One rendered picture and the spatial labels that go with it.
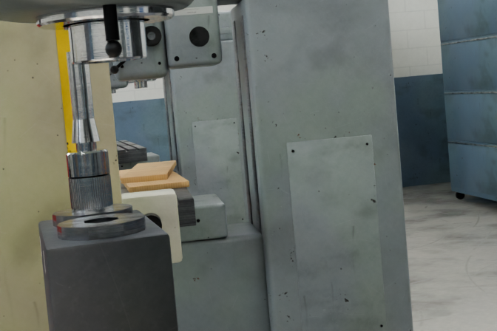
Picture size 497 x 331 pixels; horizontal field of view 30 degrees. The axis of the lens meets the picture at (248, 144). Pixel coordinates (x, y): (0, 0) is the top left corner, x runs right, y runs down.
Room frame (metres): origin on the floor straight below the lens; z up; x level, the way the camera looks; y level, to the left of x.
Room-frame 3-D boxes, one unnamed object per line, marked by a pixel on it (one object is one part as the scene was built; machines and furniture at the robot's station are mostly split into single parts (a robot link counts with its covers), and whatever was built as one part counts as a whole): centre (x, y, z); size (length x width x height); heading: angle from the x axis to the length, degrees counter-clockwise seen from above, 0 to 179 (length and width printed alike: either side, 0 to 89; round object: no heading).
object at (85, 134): (1.04, 0.18, 1.26); 0.03 x 0.03 x 0.11
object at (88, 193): (1.04, 0.18, 1.16); 0.05 x 0.05 x 0.06
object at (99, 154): (1.04, 0.18, 1.19); 0.05 x 0.05 x 0.01
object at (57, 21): (0.59, 0.08, 1.31); 0.09 x 0.09 x 0.01
